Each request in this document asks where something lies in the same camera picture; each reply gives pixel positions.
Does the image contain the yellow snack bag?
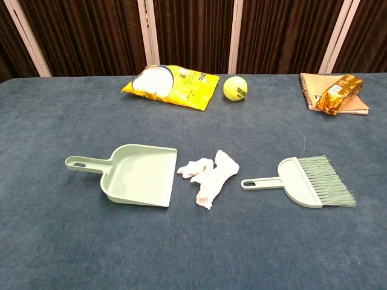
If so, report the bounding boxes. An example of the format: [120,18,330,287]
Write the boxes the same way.
[120,63,220,112]

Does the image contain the mint green plastic dustpan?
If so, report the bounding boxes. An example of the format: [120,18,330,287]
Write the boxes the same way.
[64,144,178,208]

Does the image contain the tan spiral notebook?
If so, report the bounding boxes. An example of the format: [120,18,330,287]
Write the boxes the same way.
[299,72,371,116]

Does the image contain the yellow tennis ball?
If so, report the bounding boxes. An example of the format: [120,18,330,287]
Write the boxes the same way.
[223,75,249,101]

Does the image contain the white paper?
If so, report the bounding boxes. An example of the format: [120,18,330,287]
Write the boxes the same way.
[190,150,240,211]

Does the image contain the mint green hand broom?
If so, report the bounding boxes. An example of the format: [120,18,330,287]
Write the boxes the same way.
[240,155,356,209]

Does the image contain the white paper tissue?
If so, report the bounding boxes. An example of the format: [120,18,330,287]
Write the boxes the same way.
[176,159,215,179]

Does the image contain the gold foil snack pack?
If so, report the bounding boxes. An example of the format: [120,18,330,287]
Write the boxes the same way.
[316,74,363,117]

